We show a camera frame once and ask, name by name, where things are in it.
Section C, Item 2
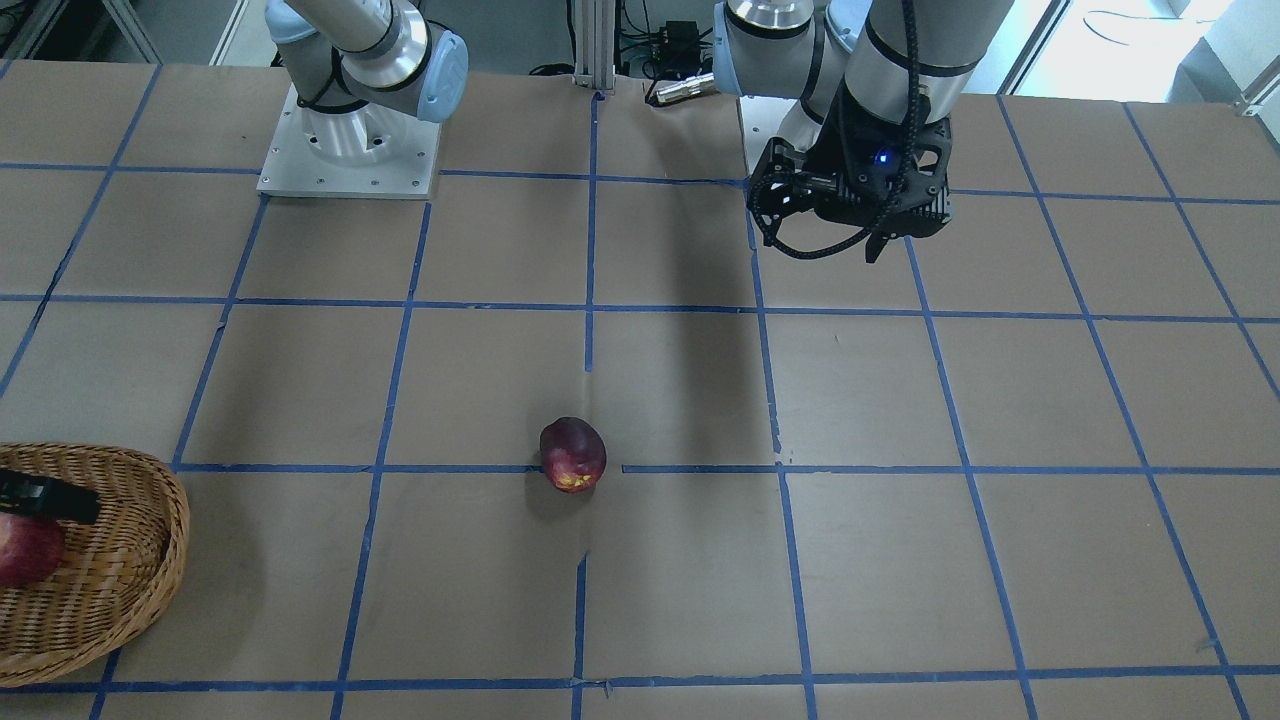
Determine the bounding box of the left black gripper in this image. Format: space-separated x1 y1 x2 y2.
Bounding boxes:
746 90 954 264

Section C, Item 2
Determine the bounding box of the red yellow apple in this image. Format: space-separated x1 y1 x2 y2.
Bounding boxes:
1 512 65 589

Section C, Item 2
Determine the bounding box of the dark red apple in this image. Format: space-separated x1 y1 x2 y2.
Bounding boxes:
539 416 608 495

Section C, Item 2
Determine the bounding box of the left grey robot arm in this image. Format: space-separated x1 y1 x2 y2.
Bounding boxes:
712 1 1012 263

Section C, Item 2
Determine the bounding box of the wicker basket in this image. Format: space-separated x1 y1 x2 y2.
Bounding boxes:
1 442 191 689

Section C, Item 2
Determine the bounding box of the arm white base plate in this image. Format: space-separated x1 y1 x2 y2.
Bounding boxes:
739 95 828 190
256 86 442 201

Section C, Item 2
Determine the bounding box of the silver cable connector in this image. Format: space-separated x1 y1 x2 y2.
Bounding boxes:
645 73 719 108

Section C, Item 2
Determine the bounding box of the aluminium frame post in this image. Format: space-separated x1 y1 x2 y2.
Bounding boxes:
570 1 620 96

